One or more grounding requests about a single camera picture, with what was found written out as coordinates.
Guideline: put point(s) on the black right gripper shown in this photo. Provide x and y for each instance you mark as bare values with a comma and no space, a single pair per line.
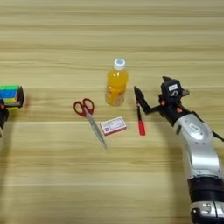
172,112

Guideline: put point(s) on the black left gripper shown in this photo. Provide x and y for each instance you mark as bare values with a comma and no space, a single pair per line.
3,115

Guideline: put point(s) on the colourful puzzle cube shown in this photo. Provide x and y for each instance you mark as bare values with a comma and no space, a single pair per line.
8,93

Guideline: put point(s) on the orange juice bottle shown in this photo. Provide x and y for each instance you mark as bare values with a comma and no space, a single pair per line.
116,84

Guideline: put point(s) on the red white card box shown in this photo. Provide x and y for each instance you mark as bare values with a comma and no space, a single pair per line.
113,126

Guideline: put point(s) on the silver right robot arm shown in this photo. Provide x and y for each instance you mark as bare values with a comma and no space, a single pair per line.
201,151

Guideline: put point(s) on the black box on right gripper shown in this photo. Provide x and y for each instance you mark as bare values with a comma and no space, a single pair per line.
172,89

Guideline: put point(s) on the red black marker pen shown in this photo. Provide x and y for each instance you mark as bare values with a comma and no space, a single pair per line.
141,127

